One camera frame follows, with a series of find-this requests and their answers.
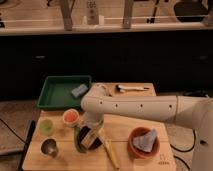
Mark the dark purple bowl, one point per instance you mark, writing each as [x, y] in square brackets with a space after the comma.
[78, 146]

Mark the grey blue cloth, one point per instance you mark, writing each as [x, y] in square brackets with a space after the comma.
[146, 141]

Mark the orange white small bowl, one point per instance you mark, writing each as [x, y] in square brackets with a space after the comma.
[70, 117]

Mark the yellow handled brush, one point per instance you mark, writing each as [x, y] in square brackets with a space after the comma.
[108, 147]

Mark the metal cup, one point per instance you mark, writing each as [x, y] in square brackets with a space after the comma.
[49, 147]

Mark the green plastic cup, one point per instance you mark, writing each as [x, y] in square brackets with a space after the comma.
[46, 127]

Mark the grey blue eraser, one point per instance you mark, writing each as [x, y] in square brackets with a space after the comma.
[78, 91]

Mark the green plastic tray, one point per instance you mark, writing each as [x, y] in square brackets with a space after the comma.
[56, 92]

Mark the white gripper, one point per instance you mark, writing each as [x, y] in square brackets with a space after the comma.
[89, 138]

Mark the white handled tool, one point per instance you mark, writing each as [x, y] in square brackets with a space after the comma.
[123, 88]

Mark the orange brown bowl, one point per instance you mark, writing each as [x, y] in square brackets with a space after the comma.
[137, 153]

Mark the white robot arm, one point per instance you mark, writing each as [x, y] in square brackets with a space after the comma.
[190, 112]

